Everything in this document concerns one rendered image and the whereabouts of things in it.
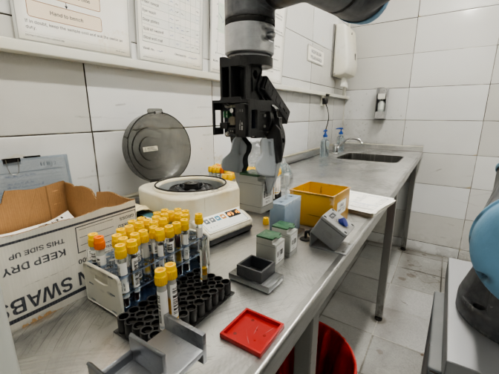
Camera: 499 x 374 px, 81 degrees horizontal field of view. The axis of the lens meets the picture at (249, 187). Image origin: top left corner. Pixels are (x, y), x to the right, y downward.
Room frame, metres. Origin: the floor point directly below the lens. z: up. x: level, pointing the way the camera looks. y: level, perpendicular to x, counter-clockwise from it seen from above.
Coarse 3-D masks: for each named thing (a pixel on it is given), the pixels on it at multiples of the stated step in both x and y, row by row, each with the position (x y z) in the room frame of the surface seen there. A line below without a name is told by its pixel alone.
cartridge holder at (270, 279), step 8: (256, 256) 0.53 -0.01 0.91; (240, 264) 0.50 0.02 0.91; (248, 264) 0.52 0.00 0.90; (256, 264) 0.53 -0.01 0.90; (264, 264) 0.52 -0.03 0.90; (272, 264) 0.50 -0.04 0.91; (232, 272) 0.51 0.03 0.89; (240, 272) 0.49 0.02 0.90; (248, 272) 0.48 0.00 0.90; (256, 272) 0.47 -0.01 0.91; (264, 272) 0.48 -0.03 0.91; (272, 272) 0.50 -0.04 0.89; (240, 280) 0.49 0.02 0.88; (248, 280) 0.48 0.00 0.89; (256, 280) 0.47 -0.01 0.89; (264, 280) 0.48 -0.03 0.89; (272, 280) 0.48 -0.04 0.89; (280, 280) 0.49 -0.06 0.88; (256, 288) 0.47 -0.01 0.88; (264, 288) 0.46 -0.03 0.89; (272, 288) 0.46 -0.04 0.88
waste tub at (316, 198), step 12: (300, 192) 0.80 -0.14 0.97; (312, 192) 0.91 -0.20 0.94; (324, 192) 0.88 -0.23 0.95; (336, 192) 0.86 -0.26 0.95; (348, 192) 0.83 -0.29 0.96; (312, 204) 0.77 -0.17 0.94; (324, 204) 0.75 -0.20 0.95; (336, 204) 0.76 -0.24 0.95; (348, 204) 0.84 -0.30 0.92; (300, 216) 0.79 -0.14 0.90; (312, 216) 0.77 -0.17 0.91
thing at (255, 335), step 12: (252, 312) 0.40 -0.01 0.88; (240, 324) 0.38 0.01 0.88; (252, 324) 0.38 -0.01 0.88; (264, 324) 0.38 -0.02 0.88; (276, 324) 0.38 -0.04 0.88; (228, 336) 0.35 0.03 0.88; (240, 336) 0.35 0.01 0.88; (252, 336) 0.35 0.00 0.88; (264, 336) 0.35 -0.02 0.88; (276, 336) 0.35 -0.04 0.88; (252, 348) 0.33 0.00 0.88; (264, 348) 0.33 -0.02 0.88
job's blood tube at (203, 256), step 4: (200, 240) 0.46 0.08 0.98; (204, 240) 0.46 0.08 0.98; (200, 244) 0.46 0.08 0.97; (204, 244) 0.46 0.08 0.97; (200, 248) 0.46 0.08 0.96; (204, 248) 0.46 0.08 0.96; (200, 252) 0.46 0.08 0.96; (204, 252) 0.46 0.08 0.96; (200, 256) 0.46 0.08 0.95; (204, 256) 0.46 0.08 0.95; (200, 260) 0.46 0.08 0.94; (204, 260) 0.46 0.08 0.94; (200, 264) 0.46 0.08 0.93; (204, 264) 0.46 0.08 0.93; (200, 268) 0.46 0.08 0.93; (204, 268) 0.46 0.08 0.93; (200, 272) 0.46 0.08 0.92; (204, 272) 0.46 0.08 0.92; (200, 276) 0.46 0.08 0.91; (204, 276) 0.46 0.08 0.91; (200, 280) 0.46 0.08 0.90; (204, 280) 0.46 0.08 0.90
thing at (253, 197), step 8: (240, 176) 0.50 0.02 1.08; (248, 176) 0.49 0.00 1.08; (264, 176) 0.50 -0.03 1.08; (240, 184) 0.50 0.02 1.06; (248, 184) 0.49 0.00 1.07; (256, 184) 0.48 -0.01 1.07; (264, 184) 0.48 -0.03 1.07; (240, 192) 0.50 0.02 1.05; (248, 192) 0.49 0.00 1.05; (256, 192) 0.48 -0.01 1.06; (264, 192) 0.48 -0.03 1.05; (272, 192) 0.50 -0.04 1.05; (240, 200) 0.50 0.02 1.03; (248, 200) 0.49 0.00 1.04; (256, 200) 0.48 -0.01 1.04; (264, 200) 0.48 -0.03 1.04; (272, 200) 0.50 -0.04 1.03; (240, 208) 0.50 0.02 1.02; (248, 208) 0.49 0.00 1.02; (256, 208) 0.48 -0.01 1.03; (264, 208) 0.48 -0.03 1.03; (272, 208) 0.50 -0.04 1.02
